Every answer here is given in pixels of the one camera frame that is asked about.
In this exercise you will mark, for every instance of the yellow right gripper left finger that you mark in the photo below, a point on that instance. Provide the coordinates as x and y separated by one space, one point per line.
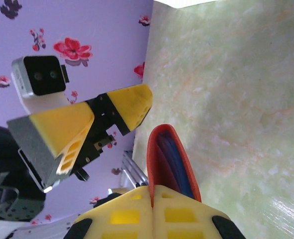
127 219

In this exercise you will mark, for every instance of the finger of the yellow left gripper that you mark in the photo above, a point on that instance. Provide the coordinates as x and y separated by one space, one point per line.
132 104
54 129

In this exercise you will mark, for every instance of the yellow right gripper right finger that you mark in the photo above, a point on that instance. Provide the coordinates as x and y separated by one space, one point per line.
187 219

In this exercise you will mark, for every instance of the orange card holder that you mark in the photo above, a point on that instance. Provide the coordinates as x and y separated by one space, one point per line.
153 159

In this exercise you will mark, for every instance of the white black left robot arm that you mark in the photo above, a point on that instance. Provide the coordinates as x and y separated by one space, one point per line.
2 149

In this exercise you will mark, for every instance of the aluminium side rail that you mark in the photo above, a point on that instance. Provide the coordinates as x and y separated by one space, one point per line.
134 169

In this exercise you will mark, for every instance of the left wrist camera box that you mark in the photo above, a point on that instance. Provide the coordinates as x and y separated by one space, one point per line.
44 74

